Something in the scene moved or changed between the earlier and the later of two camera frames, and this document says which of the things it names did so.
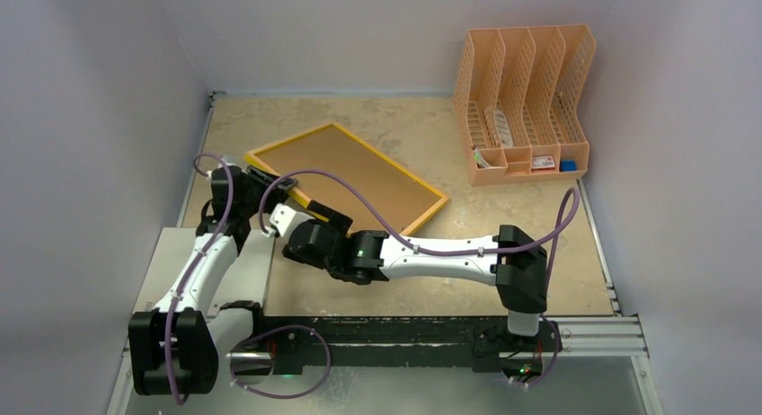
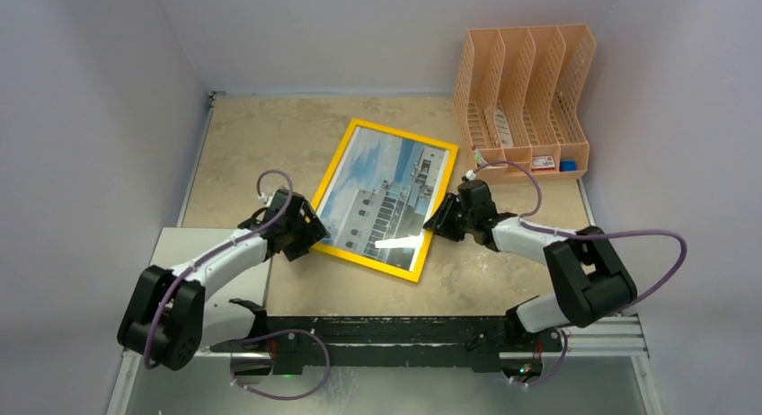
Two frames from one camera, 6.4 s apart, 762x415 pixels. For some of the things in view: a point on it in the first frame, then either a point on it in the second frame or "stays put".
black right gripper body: (332, 220) -> (452, 216)
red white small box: (543, 163) stays put
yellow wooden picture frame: (299, 197) -> (353, 124)
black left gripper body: (249, 205) -> (289, 249)
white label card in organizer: (503, 129) stays put
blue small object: (568, 165) stays put
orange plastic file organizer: (518, 101) stays put
